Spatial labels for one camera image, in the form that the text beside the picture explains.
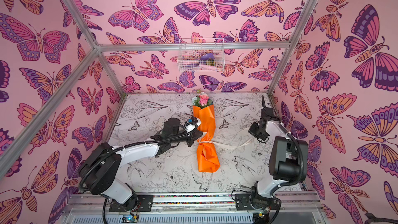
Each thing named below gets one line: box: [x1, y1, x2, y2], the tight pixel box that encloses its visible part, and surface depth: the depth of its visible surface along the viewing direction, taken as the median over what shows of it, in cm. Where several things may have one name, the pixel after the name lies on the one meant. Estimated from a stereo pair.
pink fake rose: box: [199, 92, 210, 107], surface depth 107 cm
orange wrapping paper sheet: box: [192, 104, 221, 173], surface depth 87 cm
